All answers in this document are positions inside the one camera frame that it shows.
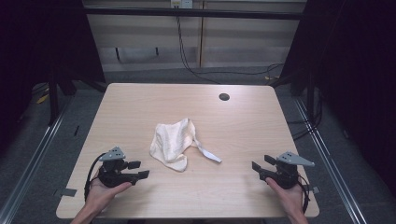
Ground white wall socket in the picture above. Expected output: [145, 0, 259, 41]
[170, 0, 194, 9]

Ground person's left hand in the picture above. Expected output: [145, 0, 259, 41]
[84, 169, 133, 217]

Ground metal floor rail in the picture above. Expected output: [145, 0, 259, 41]
[0, 92, 74, 224]
[293, 97, 368, 224]

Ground black horizontal metal bar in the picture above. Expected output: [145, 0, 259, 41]
[83, 7, 304, 21]

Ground white towel with tag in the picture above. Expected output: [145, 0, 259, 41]
[149, 118, 223, 173]

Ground black hanging wall cable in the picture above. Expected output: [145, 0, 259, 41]
[176, 16, 285, 85]

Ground person's right hand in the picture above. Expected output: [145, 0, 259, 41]
[264, 176, 308, 217]

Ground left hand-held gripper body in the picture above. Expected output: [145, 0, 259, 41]
[97, 147, 139, 189]

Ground yellow floor object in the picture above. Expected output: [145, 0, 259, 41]
[35, 92, 50, 105]

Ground dark curtain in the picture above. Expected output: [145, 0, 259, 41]
[0, 0, 106, 150]
[279, 0, 396, 188]

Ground black metal stand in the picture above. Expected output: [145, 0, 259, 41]
[269, 69, 316, 124]
[47, 73, 108, 127]

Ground black floor cables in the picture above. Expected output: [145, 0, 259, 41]
[286, 88, 323, 142]

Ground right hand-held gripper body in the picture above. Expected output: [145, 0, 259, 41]
[259, 150, 316, 190]

